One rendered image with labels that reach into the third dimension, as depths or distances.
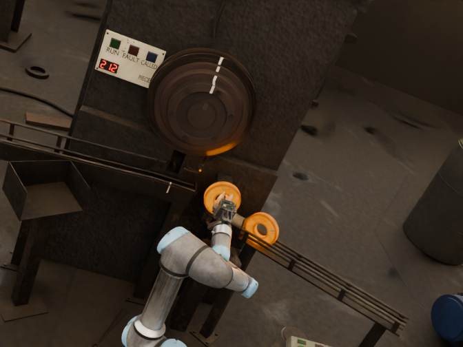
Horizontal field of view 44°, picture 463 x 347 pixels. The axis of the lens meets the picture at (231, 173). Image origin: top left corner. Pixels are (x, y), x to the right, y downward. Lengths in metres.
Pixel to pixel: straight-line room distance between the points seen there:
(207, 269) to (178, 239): 0.14
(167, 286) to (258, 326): 1.32
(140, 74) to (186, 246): 0.94
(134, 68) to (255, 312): 1.54
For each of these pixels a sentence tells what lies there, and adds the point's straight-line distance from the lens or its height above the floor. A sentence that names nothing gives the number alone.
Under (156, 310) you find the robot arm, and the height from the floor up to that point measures 0.66.
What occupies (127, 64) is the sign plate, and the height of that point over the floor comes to 1.13.
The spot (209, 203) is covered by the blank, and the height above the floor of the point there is 0.79.
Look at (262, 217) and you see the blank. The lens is 2.53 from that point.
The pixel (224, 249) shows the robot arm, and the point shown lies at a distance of 2.15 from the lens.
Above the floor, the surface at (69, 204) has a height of 0.61.
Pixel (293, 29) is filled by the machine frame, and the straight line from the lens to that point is 2.48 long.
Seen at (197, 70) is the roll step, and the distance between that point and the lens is 2.32.
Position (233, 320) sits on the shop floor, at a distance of 3.15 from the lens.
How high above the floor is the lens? 2.02
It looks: 27 degrees down
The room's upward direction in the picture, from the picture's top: 25 degrees clockwise
